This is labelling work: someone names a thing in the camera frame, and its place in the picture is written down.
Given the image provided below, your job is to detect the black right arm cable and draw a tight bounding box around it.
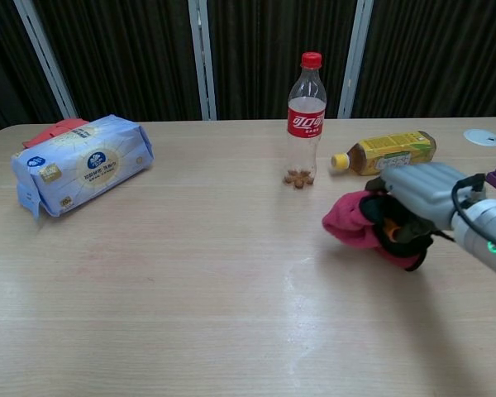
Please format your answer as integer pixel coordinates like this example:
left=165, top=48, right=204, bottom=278
left=451, top=174, right=496, bottom=251

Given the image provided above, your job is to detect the white partition frame post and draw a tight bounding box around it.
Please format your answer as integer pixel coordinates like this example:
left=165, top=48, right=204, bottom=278
left=12, top=0, right=79, bottom=122
left=337, top=0, right=374, bottom=120
left=188, top=0, right=218, bottom=122

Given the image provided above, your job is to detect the clear bottle red cap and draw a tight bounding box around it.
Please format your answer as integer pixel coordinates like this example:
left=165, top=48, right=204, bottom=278
left=283, top=51, right=328, bottom=190

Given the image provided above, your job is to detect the red cloth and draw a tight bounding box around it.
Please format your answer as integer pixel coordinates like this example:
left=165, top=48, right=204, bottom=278
left=21, top=117, right=88, bottom=149

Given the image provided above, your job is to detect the white round cable grommet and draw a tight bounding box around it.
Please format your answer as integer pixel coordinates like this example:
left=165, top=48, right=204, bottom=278
left=463, top=128, right=496, bottom=146

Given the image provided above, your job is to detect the blue tissue pack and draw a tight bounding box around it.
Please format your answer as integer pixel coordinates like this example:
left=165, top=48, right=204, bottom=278
left=10, top=114, right=155, bottom=222

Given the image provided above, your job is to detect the yellow tea bottle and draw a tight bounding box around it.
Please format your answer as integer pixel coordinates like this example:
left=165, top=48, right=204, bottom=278
left=331, top=130, right=437, bottom=177

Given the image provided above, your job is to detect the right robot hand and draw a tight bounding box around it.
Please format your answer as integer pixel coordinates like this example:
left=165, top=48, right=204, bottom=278
left=365, top=161, right=480, bottom=242

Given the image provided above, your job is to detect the pink and black cloth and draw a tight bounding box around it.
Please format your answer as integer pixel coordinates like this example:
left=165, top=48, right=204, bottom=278
left=321, top=189, right=435, bottom=272

